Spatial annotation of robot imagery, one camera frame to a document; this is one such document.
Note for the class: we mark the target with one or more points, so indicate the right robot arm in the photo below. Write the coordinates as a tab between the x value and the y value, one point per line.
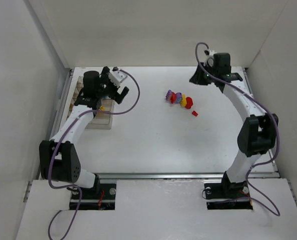
257	134

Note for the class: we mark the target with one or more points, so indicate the aluminium front rail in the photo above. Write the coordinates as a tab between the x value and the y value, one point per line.
160	176

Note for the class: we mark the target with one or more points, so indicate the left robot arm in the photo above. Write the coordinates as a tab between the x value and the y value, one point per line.
58	157

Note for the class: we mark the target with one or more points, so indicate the red rounded lego brick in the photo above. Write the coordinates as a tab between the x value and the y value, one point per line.
189	102

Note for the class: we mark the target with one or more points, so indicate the purple flower lego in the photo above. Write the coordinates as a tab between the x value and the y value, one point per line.
169	94

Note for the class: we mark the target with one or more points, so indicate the yellow lego brick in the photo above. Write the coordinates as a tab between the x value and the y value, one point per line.
183	101

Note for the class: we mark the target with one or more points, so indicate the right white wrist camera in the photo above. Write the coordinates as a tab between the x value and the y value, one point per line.
209	57

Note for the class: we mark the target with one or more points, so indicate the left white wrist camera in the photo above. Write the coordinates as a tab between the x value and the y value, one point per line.
116	77

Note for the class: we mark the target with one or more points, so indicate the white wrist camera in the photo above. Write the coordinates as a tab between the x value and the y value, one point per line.
209	57
116	77

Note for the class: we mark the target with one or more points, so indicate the small red lego piece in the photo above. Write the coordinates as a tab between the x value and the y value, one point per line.
194	113

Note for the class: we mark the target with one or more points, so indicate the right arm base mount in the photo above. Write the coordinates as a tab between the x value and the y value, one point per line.
226	196

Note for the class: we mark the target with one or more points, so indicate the clear compartment container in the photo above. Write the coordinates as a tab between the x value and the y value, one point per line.
101	121

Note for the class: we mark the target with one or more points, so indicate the purple round lego brick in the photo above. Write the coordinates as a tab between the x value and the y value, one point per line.
178	97

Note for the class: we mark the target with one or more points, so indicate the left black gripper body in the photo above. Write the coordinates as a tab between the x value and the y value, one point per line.
112	88

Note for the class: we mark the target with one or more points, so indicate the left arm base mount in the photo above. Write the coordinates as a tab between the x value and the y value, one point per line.
101	198

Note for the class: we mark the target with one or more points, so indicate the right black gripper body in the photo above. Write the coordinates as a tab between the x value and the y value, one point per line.
198	78

